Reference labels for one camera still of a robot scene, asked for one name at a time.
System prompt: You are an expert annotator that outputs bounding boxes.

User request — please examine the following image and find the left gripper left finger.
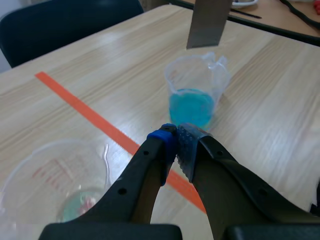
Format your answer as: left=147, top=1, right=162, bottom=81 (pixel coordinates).
left=39, top=123, right=184, bottom=240

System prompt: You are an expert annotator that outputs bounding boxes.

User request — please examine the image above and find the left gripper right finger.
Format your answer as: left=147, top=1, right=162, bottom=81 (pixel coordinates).
left=175, top=122, right=320, bottom=240

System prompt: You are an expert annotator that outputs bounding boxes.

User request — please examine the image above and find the grey metal plate orange strip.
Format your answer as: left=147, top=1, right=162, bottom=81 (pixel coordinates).
left=186, top=0, right=231, bottom=50

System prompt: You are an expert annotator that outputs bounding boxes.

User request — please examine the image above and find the empty clear plastic beaker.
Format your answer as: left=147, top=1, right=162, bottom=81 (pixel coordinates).
left=0, top=139, right=112, bottom=226

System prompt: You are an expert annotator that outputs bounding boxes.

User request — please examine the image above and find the clear beaker with blue liquid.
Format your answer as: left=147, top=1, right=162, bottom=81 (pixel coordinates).
left=164, top=51, right=231, bottom=132

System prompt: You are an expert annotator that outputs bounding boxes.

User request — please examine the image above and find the dark blue chair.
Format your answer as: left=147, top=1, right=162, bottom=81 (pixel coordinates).
left=0, top=0, right=145, bottom=69

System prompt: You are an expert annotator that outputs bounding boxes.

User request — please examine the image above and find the wooden desk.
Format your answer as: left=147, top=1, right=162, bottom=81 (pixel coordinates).
left=169, top=0, right=320, bottom=47

